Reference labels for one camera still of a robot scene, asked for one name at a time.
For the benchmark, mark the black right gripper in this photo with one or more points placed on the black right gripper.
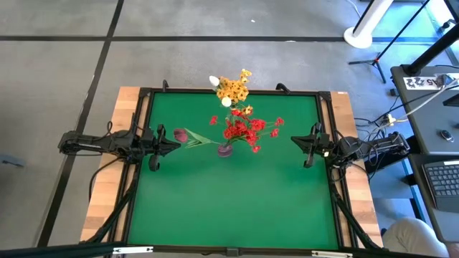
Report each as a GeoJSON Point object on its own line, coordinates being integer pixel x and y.
{"type": "Point", "coordinates": [321, 145]}

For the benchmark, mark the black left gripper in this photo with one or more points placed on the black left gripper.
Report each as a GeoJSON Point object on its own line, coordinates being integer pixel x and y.
{"type": "Point", "coordinates": [157, 145]}

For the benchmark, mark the dark red artificial tulip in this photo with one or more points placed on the dark red artificial tulip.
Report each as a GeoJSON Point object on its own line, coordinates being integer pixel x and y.
{"type": "Point", "coordinates": [180, 135]}

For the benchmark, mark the red artificial flower bunch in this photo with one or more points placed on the red artificial flower bunch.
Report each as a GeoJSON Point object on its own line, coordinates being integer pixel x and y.
{"type": "Point", "coordinates": [257, 124]}
{"type": "Point", "coordinates": [229, 133]}

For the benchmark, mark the white artificial tulip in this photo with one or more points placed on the white artificial tulip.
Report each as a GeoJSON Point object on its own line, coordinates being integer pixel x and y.
{"type": "Point", "coordinates": [214, 81]}
{"type": "Point", "coordinates": [226, 101]}

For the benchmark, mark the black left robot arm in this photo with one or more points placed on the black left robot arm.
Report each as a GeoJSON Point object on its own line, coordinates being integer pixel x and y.
{"type": "Point", "coordinates": [89, 145]}

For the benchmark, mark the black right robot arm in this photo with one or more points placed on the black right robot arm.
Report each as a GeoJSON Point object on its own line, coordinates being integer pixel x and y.
{"type": "Point", "coordinates": [380, 145]}

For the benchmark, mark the pink glass vase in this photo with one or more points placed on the pink glass vase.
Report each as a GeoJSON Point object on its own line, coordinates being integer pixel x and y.
{"type": "Point", "coordinates": [225, 151]}

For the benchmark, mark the black clamp clip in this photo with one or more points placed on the black clamp clip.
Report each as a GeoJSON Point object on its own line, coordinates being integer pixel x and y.
{"type": "Point", "coordinates": [165, 86]}
{"type": "Point", "coordinates": [282, 87]}

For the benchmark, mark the green table mat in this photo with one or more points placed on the green table mat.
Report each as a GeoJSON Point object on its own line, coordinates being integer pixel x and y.
{"type": "Point", "coordinates": [279, 222]}

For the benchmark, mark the white power strip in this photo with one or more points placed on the white power strip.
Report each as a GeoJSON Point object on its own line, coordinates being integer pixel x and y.
{"type": "Point", "coordinates": [389, 118]}

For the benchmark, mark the small black adapter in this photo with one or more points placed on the small black adapter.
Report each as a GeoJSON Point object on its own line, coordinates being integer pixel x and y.
{"type": "Point", "coordinates": [393, 92]}

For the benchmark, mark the thin black tripod stand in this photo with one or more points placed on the thin black tripod stand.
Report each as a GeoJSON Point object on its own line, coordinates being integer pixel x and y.
{"type": "Point", "coordinates": [375, 61]}

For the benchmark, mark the white pole with round base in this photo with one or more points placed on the white pole with round base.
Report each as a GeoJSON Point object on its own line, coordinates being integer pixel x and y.
{"type": "Point", "coordinates": [358, 37]}

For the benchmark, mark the grey desk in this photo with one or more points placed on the grey desk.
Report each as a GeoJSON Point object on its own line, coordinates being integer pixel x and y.
{"type": "Point", "coordinates": [430, 114]}

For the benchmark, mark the white paper label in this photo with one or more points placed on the white paper label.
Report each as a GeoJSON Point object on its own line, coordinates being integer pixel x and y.
{"type": "Point", "coordinates": [419, 82]}

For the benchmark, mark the black key fob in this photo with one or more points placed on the black key fob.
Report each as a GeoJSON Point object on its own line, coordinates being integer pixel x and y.
{"type": "Point", "coordinates": [447, 135]}

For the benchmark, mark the person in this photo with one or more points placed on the person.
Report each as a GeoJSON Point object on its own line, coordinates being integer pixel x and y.
{"type": "Point", "coordinates": [412, 238]}

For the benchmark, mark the black keyboard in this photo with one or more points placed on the black keyboard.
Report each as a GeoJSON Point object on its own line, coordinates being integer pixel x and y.
{"type": "Point", "coordinates": [444, 182]}

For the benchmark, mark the black flat device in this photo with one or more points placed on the black flat device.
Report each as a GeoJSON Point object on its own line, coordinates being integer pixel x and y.
{"type": "Point", "coordinates": [452, 101]}

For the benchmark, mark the black crossbeam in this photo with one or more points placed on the black crossbeam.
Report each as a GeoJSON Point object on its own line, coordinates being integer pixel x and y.
{"type": "Point", "coordinates": [54, 251]}

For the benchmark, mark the grey floor object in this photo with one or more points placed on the grey floor object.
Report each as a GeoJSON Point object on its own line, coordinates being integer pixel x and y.
{"type": "Point", "coordinates": [10, 161]}

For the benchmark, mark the black table frame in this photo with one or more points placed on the black table frame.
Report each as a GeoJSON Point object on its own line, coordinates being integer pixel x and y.
{"type": "Point", "coordinates": [186, 248]}

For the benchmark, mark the silver metal bracket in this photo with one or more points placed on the silver metal bracket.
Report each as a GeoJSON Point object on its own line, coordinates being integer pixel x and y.
{"type": "Point", "coordinates": [331, 254]}
{"type": "Point", "coordinates": [132, 249]}

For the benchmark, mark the thick black post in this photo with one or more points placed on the thick black post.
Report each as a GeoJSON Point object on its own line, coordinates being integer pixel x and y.
{"type": "Point", "coordinates": [430, 53]}

